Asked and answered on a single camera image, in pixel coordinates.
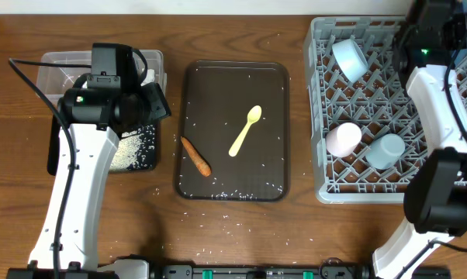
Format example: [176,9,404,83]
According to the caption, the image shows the light blue bowl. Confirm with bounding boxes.
[332,39,368,83]

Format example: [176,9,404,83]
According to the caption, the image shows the light blue cup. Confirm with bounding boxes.
[365,134,406,170]

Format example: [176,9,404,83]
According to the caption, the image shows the orange carrot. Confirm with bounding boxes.
[181,136,212,177]

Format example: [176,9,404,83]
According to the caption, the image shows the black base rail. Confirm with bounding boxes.
[150,265,375,279]

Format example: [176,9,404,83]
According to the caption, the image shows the dark brown serving tray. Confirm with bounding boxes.
[173,60,290,202]

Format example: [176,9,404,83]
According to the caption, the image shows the pink cup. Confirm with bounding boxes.
[326,122,362,157]

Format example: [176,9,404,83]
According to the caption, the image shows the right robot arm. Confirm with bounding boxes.
[372,36,467,278]

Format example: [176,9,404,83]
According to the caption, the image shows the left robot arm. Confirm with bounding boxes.
[7,83,171,278]

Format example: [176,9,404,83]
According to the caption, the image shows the white tissue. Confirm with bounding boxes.
[141,69,155,86]

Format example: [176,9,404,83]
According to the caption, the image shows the heap of rice grains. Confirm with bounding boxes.
[109,125,157,173]

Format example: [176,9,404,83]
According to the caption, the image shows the grey dishwasher rack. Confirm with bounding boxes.
[303,15,467,205]

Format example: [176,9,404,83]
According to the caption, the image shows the pale yellow plastic spoon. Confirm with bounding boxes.
[228,105,262,157]

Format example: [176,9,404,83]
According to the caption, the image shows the black rectangular tray bin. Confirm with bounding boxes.
[47,119,157,176]

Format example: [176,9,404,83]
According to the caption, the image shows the clear plastic waste bin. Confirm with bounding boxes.
[36,50,167,105]

